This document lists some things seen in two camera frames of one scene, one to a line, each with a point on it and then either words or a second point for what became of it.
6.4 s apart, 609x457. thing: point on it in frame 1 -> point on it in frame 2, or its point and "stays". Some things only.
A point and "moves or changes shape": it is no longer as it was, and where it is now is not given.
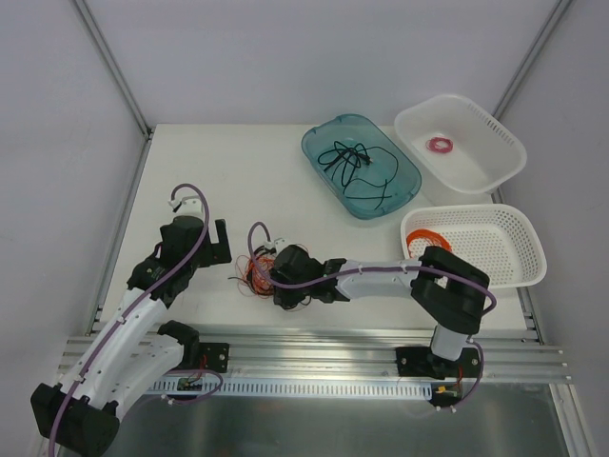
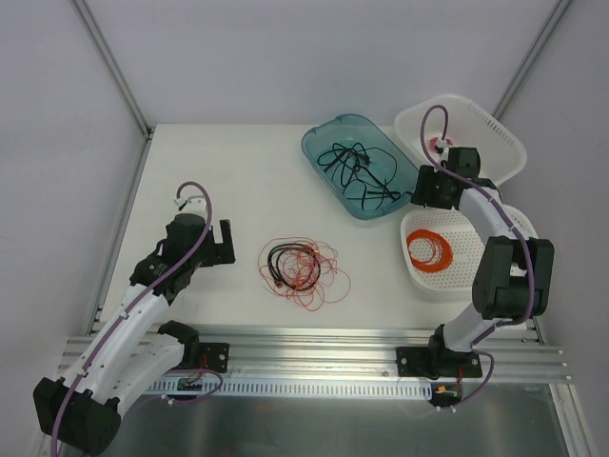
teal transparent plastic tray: x=360 y=167 stays
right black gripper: x=277 y=279 -> x=423 y=186
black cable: x=258 y=275 moves or changes shape
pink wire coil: x=431 y=145 stays
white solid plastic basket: x=485 y=151 stays
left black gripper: x=221 y=241 stays
